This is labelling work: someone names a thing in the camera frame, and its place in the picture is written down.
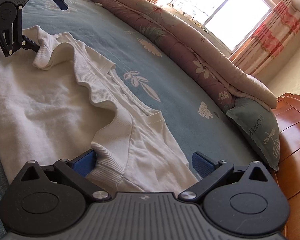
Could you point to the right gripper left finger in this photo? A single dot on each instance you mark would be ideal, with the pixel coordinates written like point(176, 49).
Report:
point(73, 173)

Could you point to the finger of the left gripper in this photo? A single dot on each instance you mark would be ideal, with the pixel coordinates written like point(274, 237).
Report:
point(29, 44)
point(61, 4)

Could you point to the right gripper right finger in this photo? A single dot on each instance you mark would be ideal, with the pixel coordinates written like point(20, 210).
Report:
point(213, 173)

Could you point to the white printed sweatshirt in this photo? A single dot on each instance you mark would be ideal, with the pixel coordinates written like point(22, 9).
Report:
point(67, 98)

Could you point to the blue patterned bed sheet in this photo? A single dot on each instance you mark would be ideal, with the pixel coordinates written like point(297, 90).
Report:
point(193, 118)

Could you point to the green flower pillow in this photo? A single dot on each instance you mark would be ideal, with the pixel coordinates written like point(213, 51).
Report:
point(260, 128)

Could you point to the wooden headboard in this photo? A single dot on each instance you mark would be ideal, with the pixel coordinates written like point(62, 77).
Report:
point(287, 114)

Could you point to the pink floral folded quilt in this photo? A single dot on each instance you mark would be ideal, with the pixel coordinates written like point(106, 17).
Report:
point(192, 52)

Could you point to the pink striped curtain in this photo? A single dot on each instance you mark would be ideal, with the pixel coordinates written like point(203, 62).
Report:
point(269, 39)

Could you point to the window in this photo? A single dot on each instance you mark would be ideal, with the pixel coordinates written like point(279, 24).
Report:
point(226, 23)

